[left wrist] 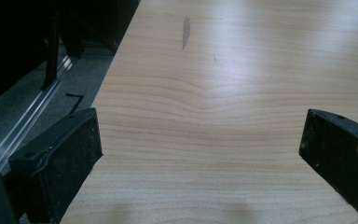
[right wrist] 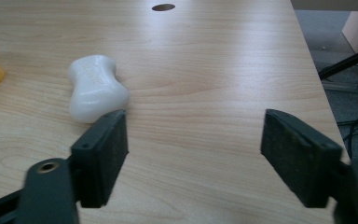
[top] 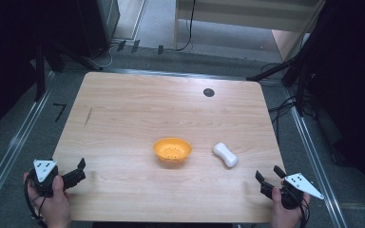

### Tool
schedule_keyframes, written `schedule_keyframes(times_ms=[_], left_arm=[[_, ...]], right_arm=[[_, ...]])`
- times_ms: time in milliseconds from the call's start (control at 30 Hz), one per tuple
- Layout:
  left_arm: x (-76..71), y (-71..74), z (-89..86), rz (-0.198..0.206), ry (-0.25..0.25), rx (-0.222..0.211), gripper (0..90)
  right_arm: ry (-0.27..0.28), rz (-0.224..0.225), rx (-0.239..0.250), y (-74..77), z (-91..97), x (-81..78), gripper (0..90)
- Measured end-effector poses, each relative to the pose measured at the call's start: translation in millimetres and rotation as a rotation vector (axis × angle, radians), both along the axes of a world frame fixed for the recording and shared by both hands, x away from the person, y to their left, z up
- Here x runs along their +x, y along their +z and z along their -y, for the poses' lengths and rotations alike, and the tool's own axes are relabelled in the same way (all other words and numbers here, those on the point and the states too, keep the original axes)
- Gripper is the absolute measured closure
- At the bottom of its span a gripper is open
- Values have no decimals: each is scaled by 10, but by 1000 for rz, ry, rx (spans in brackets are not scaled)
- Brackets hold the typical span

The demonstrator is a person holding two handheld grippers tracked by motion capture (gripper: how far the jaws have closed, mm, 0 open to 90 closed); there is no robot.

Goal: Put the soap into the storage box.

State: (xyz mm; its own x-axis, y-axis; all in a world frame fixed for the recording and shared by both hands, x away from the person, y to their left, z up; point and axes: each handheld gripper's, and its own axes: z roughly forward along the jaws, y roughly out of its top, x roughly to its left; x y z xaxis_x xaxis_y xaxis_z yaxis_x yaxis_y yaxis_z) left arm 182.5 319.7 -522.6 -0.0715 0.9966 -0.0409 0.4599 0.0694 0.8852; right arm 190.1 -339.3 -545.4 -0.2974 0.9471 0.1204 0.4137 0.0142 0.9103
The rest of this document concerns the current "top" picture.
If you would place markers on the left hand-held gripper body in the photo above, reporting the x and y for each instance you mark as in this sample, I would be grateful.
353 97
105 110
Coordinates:
44 169

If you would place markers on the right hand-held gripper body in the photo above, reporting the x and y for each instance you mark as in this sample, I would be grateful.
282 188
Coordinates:
301 185

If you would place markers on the white peanut-shaped bottle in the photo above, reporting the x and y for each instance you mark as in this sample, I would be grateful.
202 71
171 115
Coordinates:
225 154

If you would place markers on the orange perforated bowl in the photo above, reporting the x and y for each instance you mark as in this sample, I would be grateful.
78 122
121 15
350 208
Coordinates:
172 148

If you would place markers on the person's right hand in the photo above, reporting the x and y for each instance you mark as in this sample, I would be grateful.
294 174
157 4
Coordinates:
285 217

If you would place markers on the person's left hand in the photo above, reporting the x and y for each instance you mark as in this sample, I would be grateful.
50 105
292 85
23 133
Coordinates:
55 209

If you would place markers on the black metal stand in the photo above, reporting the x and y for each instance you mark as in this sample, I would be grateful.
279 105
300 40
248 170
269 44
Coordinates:
299 79
40 72

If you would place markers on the dark round table grommet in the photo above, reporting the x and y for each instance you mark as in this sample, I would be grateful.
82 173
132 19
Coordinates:
208 92

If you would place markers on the dark curtain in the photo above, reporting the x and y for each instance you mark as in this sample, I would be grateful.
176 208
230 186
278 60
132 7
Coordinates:
6 47
355 79

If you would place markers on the black tape strip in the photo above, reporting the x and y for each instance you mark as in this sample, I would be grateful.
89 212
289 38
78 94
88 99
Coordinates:
121 45
135 46
160 49

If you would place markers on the dark cabinet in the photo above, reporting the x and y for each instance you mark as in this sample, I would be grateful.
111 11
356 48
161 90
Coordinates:
98 25

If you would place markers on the metal floor rail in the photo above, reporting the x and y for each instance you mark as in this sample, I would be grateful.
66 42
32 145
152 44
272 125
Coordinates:
313 158
183 75
12 148

